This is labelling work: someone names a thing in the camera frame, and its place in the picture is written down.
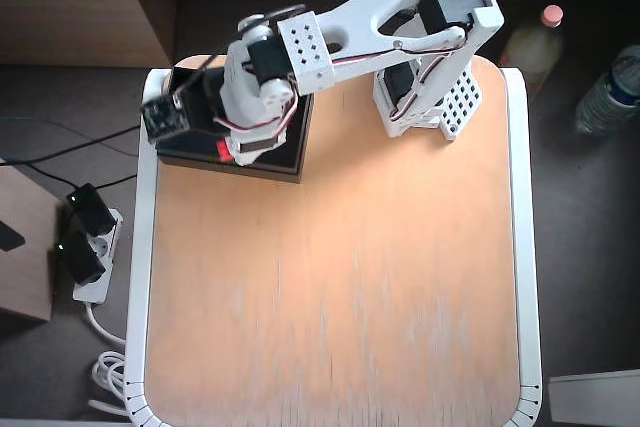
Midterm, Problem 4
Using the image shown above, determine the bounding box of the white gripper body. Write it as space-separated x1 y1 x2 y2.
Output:
213 40 302 154

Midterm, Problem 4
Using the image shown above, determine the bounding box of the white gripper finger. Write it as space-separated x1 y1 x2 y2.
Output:
230 145 267 169

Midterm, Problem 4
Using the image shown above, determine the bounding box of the black rectangular box bin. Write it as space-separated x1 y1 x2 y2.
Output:
155 66 316 185

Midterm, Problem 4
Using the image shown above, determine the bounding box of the white table rim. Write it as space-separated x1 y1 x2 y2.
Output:
123 53 544 427

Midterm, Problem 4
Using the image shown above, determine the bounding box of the black power adapter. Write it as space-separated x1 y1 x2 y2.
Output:
65 183 117 238
53 231 107 286

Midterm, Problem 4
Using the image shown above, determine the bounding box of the white power strip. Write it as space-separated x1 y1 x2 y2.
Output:
72 208 124 305

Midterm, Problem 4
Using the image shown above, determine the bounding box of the flat black device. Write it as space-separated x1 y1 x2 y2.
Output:
0 220 26 254

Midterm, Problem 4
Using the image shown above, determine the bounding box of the brown cardboard box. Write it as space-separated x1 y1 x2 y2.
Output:
0 156 59 324

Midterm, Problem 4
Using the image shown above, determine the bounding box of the yellow bottle with pink cap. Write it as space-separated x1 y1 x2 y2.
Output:
498 3 567 94

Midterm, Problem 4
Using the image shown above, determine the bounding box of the clear plastic water bottle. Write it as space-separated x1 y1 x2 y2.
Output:
574 43 640 136

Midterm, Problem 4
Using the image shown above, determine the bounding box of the white box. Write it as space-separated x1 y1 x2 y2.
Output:
546 369 640 427

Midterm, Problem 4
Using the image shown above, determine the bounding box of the black camera cable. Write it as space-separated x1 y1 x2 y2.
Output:
172 4 307 98

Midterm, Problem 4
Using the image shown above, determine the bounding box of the black camera circuit board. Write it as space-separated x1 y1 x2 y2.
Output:
140 93 193 144

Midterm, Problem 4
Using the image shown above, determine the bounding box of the black floor cable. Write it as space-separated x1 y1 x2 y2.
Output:
0 126 144 194

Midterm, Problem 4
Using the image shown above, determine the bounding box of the brown wooden bed frame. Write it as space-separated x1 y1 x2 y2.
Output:
0 0 640 69

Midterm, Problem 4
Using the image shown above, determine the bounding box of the white coiled power cable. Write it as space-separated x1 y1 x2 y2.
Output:
87 299 133 419

